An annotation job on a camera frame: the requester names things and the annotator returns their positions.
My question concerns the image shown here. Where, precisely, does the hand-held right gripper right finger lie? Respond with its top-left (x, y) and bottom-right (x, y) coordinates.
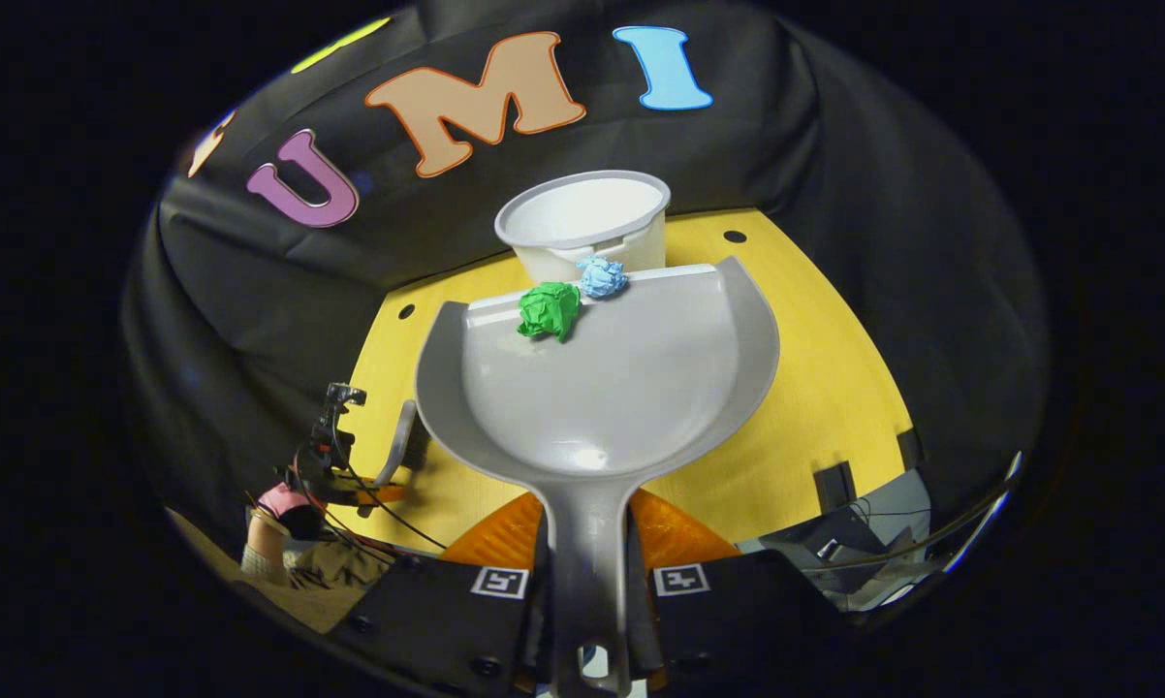
top-left (626, 488), bottom-right (855, 694)

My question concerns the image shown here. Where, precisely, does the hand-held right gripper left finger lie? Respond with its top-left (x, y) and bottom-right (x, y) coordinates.
top-left (335, 490), bottom-right (554, 694)

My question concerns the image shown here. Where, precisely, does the green paper ball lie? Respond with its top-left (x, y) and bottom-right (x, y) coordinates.
top-left (517, 281), bottom-right (583, 343)

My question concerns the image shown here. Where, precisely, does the grey plastic dustpan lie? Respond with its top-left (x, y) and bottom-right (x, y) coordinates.
top-left (414, 255), bottom-right (781, 698)

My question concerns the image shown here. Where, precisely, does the blue paper ball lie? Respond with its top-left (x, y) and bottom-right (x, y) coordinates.
top-left (576, 256), bottom-right (630, 301)

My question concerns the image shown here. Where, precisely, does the white plastic garbage bin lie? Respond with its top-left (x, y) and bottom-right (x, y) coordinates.
top-left (493, 170), bottom-right (672, 288)

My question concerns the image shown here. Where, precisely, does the yellow wooden desktop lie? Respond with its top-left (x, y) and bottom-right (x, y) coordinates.
top-left (350, 208), bottom-right (918, 558)

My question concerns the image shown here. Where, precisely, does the black backdrop cloth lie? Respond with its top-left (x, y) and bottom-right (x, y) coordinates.
top-left (122, 0), bottom-right (1049, 544)

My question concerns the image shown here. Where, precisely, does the black cable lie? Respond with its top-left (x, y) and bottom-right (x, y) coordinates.
top-left (326, 465), bottom-right (448, 552)

